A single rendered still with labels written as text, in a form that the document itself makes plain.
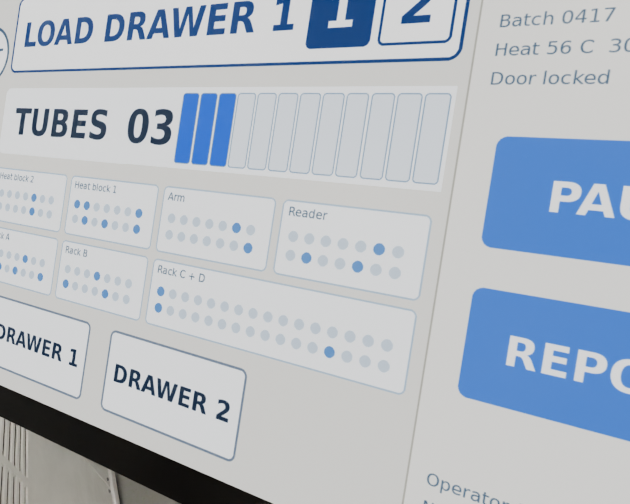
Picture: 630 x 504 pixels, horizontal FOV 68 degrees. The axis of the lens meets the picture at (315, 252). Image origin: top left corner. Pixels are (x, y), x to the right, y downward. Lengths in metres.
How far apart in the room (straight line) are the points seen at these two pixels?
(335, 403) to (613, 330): 0.11
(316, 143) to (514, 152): 0.09
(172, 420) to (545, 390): 0.18
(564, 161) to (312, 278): 0.11
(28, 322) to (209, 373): 0.14
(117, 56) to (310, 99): 0.13
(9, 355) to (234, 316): 0.18
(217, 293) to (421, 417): 0.11
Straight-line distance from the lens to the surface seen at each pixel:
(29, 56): 0.38
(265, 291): 0.23
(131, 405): 0.29
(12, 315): 0.36
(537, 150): 0.20
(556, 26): 0.22
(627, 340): 0.20
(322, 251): 0.21
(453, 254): 0.20
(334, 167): 0.22
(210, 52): 0.27
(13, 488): 0.95
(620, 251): 0.20
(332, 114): 0.22
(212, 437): 0.26
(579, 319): 0.20
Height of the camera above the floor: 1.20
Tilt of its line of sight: 37 degrees down
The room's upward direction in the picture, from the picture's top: 11 degrees counter-clockwise
